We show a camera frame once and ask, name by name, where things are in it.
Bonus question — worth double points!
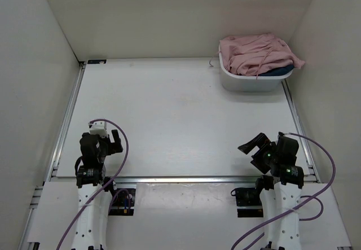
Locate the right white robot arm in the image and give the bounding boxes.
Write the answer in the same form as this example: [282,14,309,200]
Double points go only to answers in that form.
[234,133,304,249]

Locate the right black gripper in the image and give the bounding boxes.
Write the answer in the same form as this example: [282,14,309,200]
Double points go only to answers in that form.
[238,133,279,174]

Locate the black corner label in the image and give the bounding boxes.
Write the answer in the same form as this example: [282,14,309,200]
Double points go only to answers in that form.
[87,59,107,64]

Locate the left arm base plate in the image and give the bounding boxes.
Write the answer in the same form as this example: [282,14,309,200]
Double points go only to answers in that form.
[108,188,136,216]

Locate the pink trousers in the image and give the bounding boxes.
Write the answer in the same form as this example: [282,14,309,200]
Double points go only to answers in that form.
[219,33,305,77]

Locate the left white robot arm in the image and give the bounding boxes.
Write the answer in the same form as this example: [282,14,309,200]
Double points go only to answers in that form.
[71,130,123,249]

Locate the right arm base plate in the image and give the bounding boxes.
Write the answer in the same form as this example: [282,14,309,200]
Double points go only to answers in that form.
[231,187,263,218]

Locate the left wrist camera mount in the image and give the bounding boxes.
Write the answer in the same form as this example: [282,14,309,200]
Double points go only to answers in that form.
[89,121,108,138]

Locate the white plastic basket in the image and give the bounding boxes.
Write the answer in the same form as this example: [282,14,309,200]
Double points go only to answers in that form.
[218,50,293,93]

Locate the dark blue trousers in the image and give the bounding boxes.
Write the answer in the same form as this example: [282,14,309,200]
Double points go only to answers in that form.
[258,64,294,77]

